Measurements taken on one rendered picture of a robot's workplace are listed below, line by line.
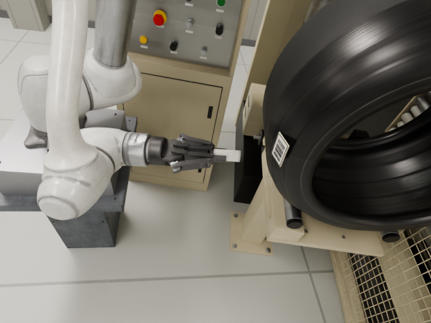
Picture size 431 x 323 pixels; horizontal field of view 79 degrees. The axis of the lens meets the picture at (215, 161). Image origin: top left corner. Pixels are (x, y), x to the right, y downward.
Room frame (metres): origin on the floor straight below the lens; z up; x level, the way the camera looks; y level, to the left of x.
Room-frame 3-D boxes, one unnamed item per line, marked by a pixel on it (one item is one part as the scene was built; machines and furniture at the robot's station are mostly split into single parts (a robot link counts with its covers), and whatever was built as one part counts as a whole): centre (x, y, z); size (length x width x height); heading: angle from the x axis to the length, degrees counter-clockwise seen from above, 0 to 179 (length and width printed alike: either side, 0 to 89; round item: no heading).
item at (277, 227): (0.57, -0.23, 0.83); 0.36 x 0.09 x 0.06; 6
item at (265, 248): (0.84, -0.33, 0.01); 0.27 x 0.27 x 0.02; 6
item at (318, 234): (0.58, -0.37, 0.80); 0.37 x 0.36 x 0.02; 96
